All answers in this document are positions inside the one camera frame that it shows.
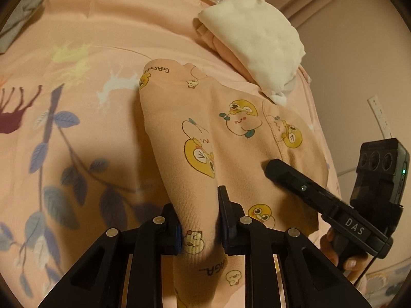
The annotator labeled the pink cartoon print shirt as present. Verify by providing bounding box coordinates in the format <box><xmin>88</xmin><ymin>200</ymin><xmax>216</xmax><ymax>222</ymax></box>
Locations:
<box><xmin>139</xmin><ymin>59</ymin><xmax>329</xmax><ymax>307</ymax></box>

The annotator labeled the right hand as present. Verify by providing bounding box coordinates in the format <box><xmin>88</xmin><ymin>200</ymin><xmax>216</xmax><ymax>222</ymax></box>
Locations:
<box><xmin>320</xmin><ymin>228</ymin><xmax>371</xmax><ymax>284</ymax></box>

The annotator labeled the pink animal print duvet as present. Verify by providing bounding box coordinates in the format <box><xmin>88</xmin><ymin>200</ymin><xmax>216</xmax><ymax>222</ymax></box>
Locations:
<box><xmin>1</xmin><ymin>0</ymin><xmax>323</xmax><ymax>307</ymax></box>

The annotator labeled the folded white garment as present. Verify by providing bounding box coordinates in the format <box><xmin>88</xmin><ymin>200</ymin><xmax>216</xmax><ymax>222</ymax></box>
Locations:
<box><xmin>198</xmin><ymin>0</ymin><xmax>305</xmax><ymax>106</ymax></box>

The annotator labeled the folded pink garment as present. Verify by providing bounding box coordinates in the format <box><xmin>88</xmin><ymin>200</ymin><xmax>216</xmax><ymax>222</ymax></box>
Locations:
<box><xmin>193</xmin><ymin>17</ymin><xmax>258</xmax><ymax>86</ymax></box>

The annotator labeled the grey folded garment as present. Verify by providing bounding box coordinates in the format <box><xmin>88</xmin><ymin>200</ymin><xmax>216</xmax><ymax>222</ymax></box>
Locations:
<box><xmin>1</xmin><ymin>0</ymin><xmax>44</xmax><ymax>54</ymax></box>

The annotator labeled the black tracking camera box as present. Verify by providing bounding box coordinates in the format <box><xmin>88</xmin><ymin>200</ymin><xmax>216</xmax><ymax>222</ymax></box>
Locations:
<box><xmin>350</xmin><ymin>138</ymin><xmax>410</xmax><ymax>209</ymax></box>

